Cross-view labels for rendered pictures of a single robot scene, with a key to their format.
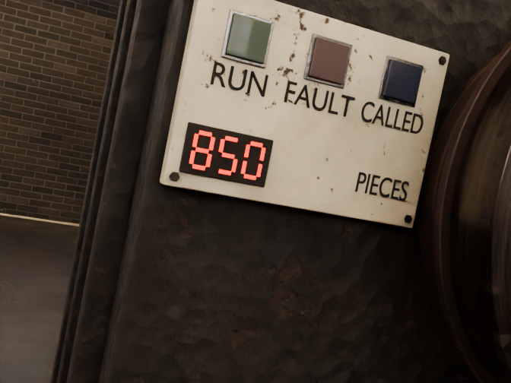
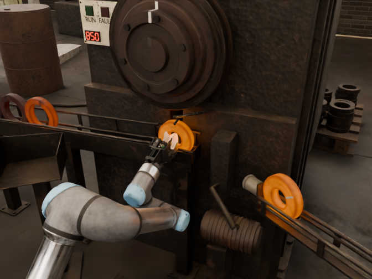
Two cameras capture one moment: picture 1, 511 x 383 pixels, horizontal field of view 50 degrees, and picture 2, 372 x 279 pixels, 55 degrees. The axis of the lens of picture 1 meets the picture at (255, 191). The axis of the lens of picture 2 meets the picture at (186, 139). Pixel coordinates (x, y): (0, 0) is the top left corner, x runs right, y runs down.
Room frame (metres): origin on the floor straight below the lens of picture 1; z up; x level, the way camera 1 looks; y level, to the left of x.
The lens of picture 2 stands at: (-0.35, -1.36, 1.44)
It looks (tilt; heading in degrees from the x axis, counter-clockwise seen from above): 28 degrees down; 44
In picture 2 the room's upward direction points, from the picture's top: straight up
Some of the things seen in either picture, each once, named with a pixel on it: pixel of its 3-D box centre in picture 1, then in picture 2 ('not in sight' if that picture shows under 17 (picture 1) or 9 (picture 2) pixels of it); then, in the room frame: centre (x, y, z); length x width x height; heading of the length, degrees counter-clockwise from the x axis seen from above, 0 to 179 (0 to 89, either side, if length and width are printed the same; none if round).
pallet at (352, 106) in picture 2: not in sight; (290, 99); (2.46, 0.06, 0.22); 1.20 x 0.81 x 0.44; 107
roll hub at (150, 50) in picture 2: not in sight; (154, 53); (0.44, -0.43, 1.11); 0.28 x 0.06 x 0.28; 109
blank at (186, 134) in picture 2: not in sight; (175, 138); (0.55, -0.42, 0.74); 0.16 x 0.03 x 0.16; 106
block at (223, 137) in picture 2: not in sight; (223, 160); (0.63, -0.61, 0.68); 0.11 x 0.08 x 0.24; 19
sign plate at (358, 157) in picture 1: (313, 115); (107, 24); (0.53, -0.04, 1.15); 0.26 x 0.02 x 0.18; 109
